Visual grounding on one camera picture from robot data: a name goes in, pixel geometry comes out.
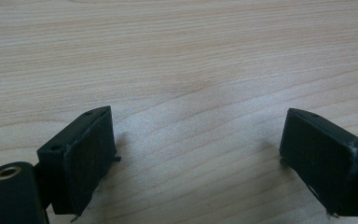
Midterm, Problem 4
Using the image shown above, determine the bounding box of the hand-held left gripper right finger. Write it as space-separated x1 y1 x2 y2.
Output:
279 107 358 218

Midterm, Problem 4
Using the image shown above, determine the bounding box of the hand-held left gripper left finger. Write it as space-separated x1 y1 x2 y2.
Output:
36 105 122 223

